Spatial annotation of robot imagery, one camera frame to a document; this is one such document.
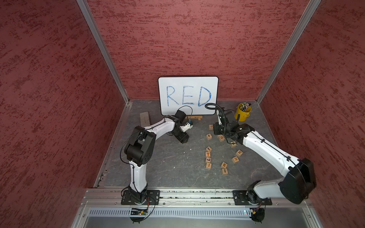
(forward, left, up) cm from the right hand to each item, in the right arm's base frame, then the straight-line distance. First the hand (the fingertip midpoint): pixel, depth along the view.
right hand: (215, 128), depth 84 cm
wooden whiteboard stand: (+17, +11, -11) cm, 23 cm away
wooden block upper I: (-7, +4, -13) cm, 15 cm away
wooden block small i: (-21, -4, -14) cm, 26 cm away
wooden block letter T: (-10, +5, -13) cm, 18 cm away
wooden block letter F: (+2, +3, -13) cm, 13 cm away
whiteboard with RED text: (+26, +14, +4) cm, 30 cm away
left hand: (+1, +22, -13) cm, 25 cm away
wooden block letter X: (-14, -12, -14) cm, 23 cm away
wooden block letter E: (-18, -4, -14) cm, 23 cm away
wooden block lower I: (-18, +5, -14) cm, 23 cm away
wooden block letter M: (-10, -15, -14) cm, 23 cm away
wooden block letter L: (-14, +5, -14) cm, 20 cm away
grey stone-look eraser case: (+18, +50, -13) cm, 54 cm away
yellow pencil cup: (+17, -23, -3) cm, 29 cm away
